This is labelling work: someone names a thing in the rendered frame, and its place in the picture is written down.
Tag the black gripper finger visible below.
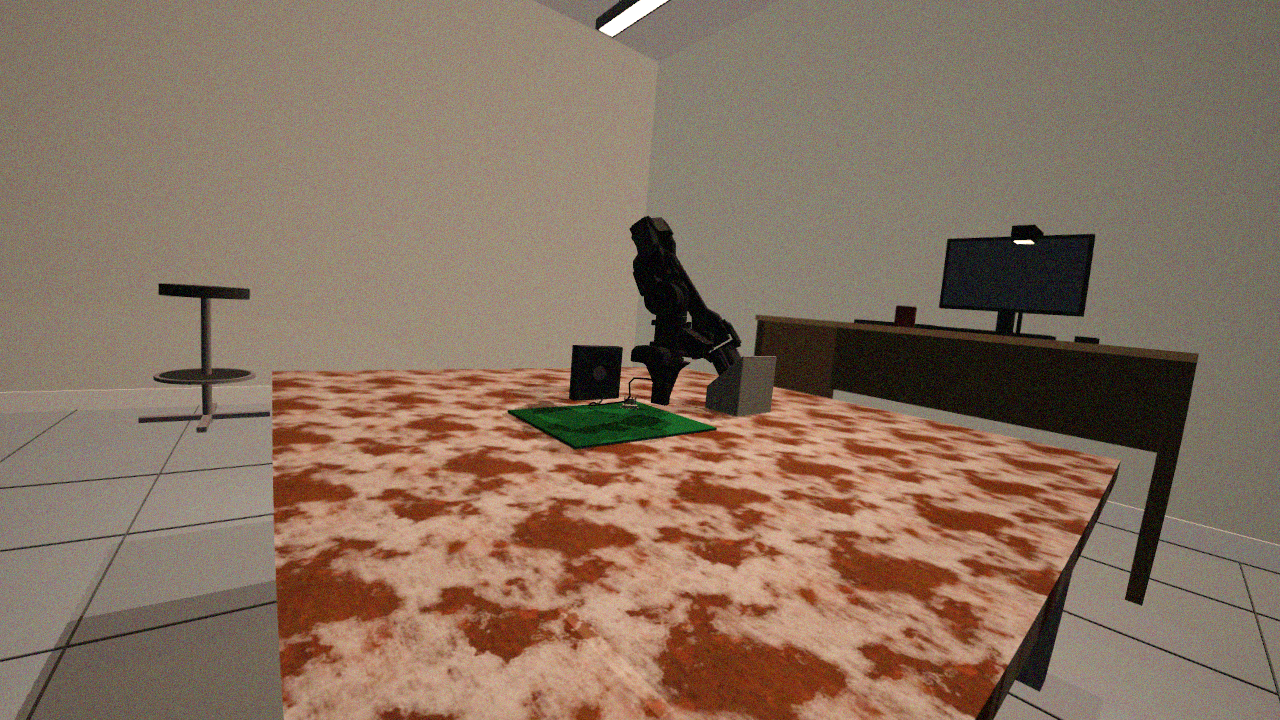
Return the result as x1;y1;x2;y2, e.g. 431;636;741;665
668;361;690;395
644;363;678;398

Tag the green circuit board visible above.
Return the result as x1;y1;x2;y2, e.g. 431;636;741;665
508;397;717;450

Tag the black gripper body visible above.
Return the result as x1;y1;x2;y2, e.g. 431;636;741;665
631;315;698;365

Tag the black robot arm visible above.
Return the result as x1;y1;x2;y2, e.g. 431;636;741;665
630;217;742;375

